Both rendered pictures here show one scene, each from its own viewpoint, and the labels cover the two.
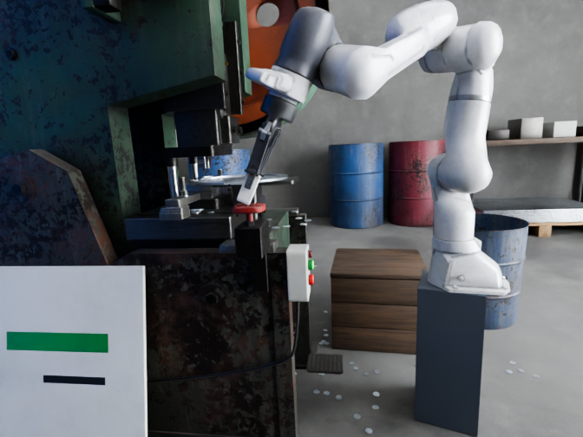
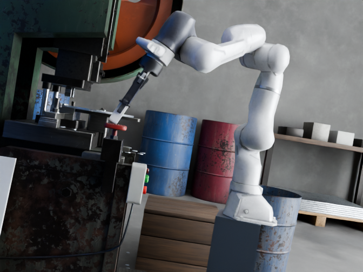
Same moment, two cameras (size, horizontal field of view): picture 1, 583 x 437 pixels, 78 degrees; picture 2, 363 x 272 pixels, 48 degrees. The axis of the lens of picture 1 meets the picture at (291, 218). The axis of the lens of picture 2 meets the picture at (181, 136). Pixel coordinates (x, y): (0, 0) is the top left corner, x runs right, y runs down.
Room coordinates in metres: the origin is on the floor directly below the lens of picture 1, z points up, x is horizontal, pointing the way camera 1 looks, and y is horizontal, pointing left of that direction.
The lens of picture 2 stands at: (-0.51, 0.19, 0.79)
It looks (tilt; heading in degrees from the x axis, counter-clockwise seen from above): 2 degrees down; 347
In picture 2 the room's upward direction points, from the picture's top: 9 degrees clockwise
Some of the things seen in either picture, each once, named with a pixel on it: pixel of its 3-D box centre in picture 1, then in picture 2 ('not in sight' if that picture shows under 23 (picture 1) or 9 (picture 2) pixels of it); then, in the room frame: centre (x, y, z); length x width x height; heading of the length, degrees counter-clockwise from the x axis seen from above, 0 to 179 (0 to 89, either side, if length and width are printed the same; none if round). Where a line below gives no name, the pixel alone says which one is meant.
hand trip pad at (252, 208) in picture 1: (250, 220); (114, 135); (0.80, 0.09, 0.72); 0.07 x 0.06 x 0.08; 82
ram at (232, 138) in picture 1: (209, 96); (86, 44); (1.15, 0.23, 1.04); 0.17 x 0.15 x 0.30; 82
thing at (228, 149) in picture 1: (199, 155); (67, 86); (1.16, 0.28, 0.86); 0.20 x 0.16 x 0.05; 172
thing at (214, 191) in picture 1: (206, 188); (65, 112); (1.16, 0.27, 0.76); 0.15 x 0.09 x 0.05; 172
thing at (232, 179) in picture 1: (242, 179); (98, 111); (1.14, 0.15, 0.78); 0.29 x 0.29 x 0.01
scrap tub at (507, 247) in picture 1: (475, 267); (259, 228); (1.72, -0.92, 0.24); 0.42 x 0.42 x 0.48
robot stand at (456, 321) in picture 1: (448, 348); (230, 269); (1.04, -0.48, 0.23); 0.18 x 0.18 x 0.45; 65
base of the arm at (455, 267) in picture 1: (467, 260); (252, 201); (1.02, -0.52, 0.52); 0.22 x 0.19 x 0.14; 65
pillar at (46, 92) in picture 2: (173, 176); (45, 96); (1.09, 0.35, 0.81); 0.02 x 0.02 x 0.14
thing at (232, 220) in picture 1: (206, 213); (61, 133); (1.16, 0.28, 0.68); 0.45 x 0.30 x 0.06; 172
